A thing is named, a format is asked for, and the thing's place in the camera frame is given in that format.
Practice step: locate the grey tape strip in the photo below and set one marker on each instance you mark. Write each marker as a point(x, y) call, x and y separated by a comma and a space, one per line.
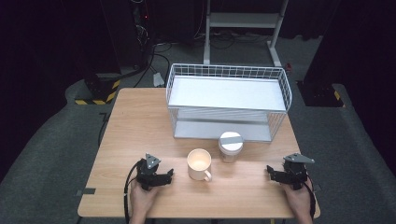
point(86, 191)

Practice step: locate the cream mug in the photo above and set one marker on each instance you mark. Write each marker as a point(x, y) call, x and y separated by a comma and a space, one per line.
point(199, 165)

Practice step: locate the white power adapter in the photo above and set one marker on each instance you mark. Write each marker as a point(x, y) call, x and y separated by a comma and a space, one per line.
point(158, 80)

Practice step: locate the person's right hand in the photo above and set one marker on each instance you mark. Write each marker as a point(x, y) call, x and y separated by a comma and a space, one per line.
point(297, 199)

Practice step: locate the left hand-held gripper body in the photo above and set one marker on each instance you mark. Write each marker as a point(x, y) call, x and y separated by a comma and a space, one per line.
point(148, 174)

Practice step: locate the black stand with striped base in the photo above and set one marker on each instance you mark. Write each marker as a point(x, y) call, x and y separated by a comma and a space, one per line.
point(99, 87)
point(323, 93)

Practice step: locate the clear jar with white lid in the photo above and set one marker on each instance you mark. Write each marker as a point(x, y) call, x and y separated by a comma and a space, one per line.
point(230, 146)

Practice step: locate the black equipment tower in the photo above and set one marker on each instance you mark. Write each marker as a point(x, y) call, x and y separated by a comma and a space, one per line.
point(141, 31)

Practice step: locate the white metal stand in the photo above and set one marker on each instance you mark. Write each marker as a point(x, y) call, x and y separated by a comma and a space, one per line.
point(243, 20)

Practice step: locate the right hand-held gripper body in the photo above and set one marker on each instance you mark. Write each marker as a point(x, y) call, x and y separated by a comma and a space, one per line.
point(295, 174)

